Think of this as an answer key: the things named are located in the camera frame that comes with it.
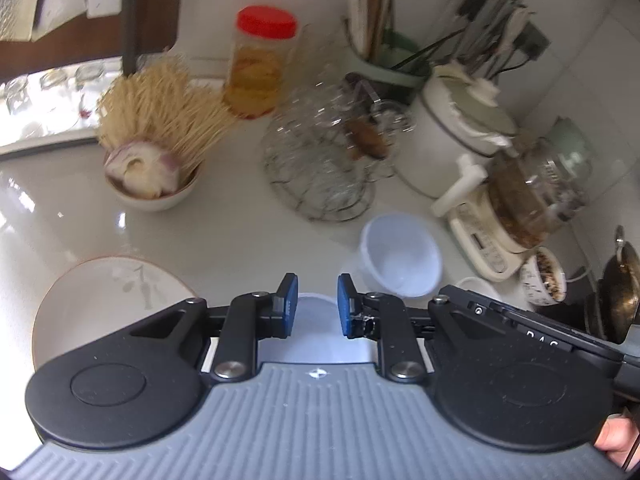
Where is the green chopstick holder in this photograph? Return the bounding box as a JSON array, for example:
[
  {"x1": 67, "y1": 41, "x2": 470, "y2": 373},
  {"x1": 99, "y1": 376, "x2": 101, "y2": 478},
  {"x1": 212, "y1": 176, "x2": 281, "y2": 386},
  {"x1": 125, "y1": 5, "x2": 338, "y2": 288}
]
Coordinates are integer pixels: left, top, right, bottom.
[{"x1": 345, "y1": 30, "x2": 433, "y2": 92}]

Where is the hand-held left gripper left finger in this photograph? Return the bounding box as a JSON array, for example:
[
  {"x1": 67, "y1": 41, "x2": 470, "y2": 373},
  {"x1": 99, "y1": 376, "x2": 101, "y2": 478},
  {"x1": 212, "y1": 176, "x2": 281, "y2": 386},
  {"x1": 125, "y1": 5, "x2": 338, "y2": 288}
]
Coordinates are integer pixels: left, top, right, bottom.
[{"x1": 125, "y1": 272, "x2": 300, "y2": 387}]

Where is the round wire cup rack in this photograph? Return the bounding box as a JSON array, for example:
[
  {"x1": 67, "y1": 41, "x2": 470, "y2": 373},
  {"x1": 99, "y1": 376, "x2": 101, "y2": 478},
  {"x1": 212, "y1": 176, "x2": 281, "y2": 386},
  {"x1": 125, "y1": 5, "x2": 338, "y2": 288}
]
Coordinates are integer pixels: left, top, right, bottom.
[{"x1": 262, "y1": 125, "x2": 396, "y2": 223}]

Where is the white kettle base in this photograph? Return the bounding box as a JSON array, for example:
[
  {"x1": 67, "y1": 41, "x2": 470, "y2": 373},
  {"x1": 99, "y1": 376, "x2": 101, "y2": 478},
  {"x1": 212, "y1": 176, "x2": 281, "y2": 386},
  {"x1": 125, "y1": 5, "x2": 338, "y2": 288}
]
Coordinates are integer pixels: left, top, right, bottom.
[{"x1": 447, "y1": 185, "x2": 543, "y2": 281}]

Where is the small white bowl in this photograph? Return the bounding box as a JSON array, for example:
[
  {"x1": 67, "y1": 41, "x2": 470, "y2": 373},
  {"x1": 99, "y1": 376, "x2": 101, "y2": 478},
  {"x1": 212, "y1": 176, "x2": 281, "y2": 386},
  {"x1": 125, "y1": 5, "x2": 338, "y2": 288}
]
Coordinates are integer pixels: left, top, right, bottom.
[{"x1": 105, "y1": 160, "x2": 203, "y2": 212}]

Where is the dark metal wok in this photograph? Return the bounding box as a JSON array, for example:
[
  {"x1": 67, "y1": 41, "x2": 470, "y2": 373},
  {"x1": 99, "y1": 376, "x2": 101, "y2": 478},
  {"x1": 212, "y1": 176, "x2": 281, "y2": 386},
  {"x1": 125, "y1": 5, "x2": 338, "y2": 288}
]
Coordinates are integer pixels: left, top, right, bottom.
[{"x1": 584, "y1": 225, "x2": 640, "y2": 346}]

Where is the glass kettle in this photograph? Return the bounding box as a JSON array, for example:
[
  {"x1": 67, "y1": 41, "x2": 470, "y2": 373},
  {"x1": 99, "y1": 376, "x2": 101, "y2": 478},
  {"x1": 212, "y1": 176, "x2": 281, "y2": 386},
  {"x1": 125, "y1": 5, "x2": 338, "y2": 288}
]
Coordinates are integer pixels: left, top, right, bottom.
[{"x1": 487, "y1": 140, "x2": 591, "y2": 251}]

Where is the white plate grey leaf print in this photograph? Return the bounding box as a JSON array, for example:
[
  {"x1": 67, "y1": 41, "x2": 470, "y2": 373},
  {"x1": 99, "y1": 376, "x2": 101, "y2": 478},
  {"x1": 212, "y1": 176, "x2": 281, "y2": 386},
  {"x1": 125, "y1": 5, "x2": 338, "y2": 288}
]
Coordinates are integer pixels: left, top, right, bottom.
[{"x1": 31, "y1": 256, "x2": 199, "y2": 376}]

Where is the bundle of wooden chopsticks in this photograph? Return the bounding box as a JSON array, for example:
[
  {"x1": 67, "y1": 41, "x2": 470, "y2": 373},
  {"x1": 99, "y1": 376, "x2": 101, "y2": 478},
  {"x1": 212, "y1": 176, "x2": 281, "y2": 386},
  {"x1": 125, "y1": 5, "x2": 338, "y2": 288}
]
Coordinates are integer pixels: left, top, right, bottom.
[{"x1": 345, "y1": 0, "x2": 401, "y2": 61}]

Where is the white ceramic bowl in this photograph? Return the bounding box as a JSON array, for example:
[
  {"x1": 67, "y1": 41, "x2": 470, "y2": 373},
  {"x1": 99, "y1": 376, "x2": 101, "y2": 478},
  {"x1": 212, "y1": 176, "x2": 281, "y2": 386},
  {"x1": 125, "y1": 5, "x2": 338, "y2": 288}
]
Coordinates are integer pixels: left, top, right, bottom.
[{"x1": 456, "y1": 276, "x2": 503, "y2": 302}]

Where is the person's right hand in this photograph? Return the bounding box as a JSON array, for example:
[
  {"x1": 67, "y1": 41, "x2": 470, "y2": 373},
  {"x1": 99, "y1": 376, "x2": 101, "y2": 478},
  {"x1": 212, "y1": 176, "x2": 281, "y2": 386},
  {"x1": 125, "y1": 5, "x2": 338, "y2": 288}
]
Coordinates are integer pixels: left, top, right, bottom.
[{"x1": 595, "y1": 414, "x2": 640, "y2": 472}]

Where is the red lid plastic jar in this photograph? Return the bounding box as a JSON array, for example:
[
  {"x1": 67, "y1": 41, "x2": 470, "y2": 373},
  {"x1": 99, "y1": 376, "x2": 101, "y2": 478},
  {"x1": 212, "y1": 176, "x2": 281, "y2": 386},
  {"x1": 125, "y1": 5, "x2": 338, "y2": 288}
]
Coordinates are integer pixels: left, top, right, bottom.
[{"x1": 222, "y1": 5, "x2": 301, "y2": 120}]

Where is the leaf patterned white cup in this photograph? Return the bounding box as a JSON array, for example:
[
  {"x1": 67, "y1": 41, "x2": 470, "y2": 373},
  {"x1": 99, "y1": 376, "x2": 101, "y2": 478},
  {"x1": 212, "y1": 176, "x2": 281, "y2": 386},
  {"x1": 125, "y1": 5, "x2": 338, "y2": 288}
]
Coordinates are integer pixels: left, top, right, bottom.
[{"x1": 517, "y1": 247, "x2": 568, "y2": 307}]

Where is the bundle of thin pale sticks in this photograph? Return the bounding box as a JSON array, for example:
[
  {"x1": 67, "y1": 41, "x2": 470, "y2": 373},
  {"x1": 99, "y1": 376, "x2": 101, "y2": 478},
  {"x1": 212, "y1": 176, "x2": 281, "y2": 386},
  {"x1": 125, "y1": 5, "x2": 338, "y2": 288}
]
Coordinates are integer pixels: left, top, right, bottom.
[{"x1": 95, "y1": 57, "x2": 236, "y2": 186}]

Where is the small clear glass cup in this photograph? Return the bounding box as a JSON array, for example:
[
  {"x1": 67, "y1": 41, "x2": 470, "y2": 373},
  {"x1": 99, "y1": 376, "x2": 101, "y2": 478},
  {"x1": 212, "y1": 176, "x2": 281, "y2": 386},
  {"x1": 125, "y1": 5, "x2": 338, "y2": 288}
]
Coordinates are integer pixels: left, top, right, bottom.
[
  {"x1": 40, "y1": 70, "x2": 69, "y2": 95},
  {"x1": 75, "y1": 62, "x2": 107, "y2": 121},
  {"x1": 0, "y1": 77, "x2": 29, "y2": 117}
]

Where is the pale blue plastic bowl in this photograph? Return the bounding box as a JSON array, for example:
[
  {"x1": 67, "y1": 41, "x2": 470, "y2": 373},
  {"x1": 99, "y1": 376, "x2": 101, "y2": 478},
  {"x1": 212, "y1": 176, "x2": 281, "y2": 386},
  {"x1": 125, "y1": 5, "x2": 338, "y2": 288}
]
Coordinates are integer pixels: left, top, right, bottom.
[{"x1": 260, "y1": 291, "x2": 378, "y2": 365}]

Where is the peeled onion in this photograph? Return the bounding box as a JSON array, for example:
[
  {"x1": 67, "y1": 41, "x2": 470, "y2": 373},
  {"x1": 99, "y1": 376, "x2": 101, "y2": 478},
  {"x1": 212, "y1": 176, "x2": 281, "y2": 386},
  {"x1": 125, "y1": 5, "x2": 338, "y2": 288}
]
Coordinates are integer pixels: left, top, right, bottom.
[{"x1": 104, "y1": 141, "x2": 181, "y2": 198}]

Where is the white electric cooker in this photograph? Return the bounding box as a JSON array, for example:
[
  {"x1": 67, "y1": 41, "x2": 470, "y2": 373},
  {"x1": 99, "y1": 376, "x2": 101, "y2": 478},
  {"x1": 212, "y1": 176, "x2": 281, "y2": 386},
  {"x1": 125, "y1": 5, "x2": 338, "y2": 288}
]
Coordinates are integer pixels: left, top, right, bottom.
[{"x1": 395, "y1": 62, "x2": 518, "y2": 218}]

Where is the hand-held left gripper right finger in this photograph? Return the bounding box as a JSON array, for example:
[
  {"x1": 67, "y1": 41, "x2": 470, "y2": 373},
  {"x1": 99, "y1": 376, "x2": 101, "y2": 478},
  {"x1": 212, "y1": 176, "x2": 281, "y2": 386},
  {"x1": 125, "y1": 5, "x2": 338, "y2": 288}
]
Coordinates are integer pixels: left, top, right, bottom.
[{"x1": 337, "y1": 274, "x2": 501, "y2": 384}]

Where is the white plastic cup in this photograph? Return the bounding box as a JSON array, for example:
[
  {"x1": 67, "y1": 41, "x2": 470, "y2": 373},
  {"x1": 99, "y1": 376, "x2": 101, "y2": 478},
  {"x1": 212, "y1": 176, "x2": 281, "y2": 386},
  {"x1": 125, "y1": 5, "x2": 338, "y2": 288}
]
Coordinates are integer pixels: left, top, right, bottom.
[{"x1": 360, "y1": 212, "x2": 444, "y2": 298}]

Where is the group of clear glass cups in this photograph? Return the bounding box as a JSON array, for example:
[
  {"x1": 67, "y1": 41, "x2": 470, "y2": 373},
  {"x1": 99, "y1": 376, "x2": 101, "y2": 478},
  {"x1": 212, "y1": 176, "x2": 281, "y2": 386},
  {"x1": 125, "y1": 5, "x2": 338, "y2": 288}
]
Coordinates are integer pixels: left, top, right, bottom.
[{"x1": 265, "y1": 80, "x2": 416, "y2": 211}]

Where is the brown lid glass jar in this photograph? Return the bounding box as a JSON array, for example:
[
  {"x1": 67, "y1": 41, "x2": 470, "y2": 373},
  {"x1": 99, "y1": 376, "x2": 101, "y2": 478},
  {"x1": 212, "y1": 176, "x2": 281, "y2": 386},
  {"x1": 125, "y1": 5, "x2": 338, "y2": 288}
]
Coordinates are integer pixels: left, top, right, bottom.
[{"x1": 345, "y1": 115, "x2": 396, "y2": 166}]

